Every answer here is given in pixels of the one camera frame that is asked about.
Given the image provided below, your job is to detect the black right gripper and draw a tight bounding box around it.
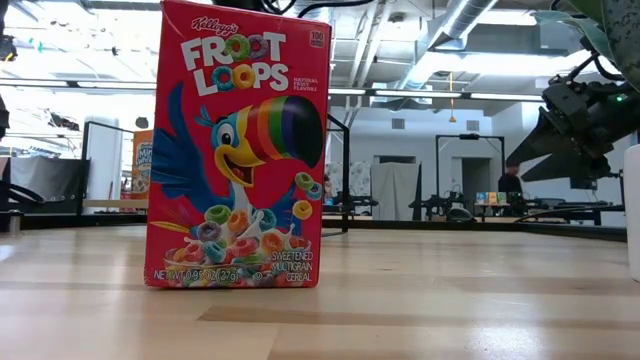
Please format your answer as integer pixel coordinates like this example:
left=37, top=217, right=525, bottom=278
left=505, top=82, right=615, bottom=182

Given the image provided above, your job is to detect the red Froot Loops cereal box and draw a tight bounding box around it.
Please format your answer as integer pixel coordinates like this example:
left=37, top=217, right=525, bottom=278
left=143, top=0, right=333, bottom=290

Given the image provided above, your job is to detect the orange Mini-Wheats cereal box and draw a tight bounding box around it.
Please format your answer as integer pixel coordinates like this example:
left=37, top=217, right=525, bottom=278
left=131, top=128, right=154, bottom=201

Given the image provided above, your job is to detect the distant dark desk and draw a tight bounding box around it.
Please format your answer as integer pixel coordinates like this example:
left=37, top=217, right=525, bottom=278
left=533, top=196, right=626, bottom=227

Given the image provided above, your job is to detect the person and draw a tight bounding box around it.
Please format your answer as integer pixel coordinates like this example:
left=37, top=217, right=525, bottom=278
left=498, top=159, right=524, bottom=209

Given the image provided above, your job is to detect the yellow hanging pendant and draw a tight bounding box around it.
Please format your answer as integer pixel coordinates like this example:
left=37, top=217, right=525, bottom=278
left=446, top=71, right=458, bottom=124

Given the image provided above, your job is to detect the grey covered cabinet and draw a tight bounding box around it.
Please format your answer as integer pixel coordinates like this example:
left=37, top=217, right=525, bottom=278
left=370, top=162, right=422, bottom=221

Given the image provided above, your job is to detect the dark background panel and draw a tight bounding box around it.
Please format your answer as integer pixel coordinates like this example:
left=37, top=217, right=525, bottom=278
left=9, top=157, right=92, bottom=201

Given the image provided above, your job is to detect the distant black rig frame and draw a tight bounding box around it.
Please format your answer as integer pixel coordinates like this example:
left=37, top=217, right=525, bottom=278
left=434, top=132, right=506, bottom=221

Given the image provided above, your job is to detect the black aluminium table frame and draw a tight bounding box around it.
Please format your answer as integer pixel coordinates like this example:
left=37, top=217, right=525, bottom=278
left=0, top=209, right=629, bottom=245

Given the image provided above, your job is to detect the silver ventilation duct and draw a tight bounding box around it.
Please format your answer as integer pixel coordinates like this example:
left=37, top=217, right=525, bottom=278
left=399, top=0, right=501, bottom=91

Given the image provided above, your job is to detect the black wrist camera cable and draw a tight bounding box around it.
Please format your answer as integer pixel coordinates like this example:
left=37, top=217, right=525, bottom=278
left=259, top=0, right=377, bottom=17

